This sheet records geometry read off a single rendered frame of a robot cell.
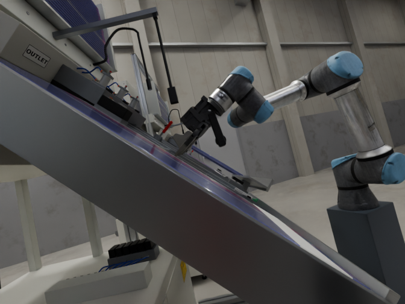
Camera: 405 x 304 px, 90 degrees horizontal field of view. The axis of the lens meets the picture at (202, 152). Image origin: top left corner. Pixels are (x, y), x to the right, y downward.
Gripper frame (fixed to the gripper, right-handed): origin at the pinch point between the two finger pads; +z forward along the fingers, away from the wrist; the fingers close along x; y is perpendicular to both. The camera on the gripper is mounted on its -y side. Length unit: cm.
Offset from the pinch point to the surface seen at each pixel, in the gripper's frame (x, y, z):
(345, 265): 41, -29, -6
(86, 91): 17.0, 26.4, 3.2
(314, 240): 34.1, -29.4, -6.3
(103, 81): 11.9, 28.3, -1.5
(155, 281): 12.9, -19.6, 27.7
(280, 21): -519, 117, -462
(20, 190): -17, 42, 58
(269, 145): -464, -95, -147
